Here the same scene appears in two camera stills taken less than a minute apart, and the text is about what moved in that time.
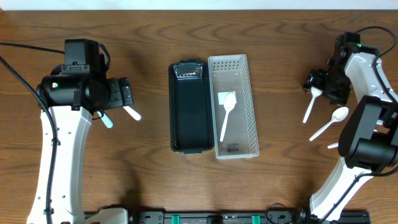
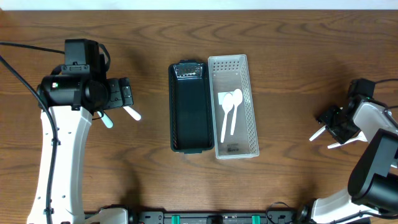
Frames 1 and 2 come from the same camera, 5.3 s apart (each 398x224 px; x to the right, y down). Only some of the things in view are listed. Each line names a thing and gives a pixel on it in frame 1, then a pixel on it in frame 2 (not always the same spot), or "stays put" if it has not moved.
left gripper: x=125 y=92 stays put
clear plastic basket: x=234 y=123 stays put
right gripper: x=314 y=79 -> x=326 y=118
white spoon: x=132 y=112 stays put
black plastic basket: x=191 y=107 stays put
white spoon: x=315 y=92 -> x=237 y=97
